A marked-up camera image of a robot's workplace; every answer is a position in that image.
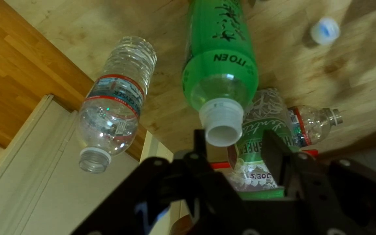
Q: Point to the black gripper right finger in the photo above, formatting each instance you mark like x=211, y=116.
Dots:
x=348, y=196

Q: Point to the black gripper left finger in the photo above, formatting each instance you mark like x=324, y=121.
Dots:
x=169, y=183

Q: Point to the white bottle cap green marks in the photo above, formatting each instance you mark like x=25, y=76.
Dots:
x=325, y=32

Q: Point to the small clear plastic bottle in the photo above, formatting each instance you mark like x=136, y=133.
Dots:
x=316, y=125

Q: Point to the clear water bottle red label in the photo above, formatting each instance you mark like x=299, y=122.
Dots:
x=113, y=105

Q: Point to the green plastic bottle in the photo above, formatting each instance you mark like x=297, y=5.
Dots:
x=218, y=48

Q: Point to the green clear snack bag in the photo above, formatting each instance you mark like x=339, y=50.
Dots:
x=250, y=168

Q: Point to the white panelled cabinet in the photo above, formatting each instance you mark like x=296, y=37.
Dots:
x=31, y=196

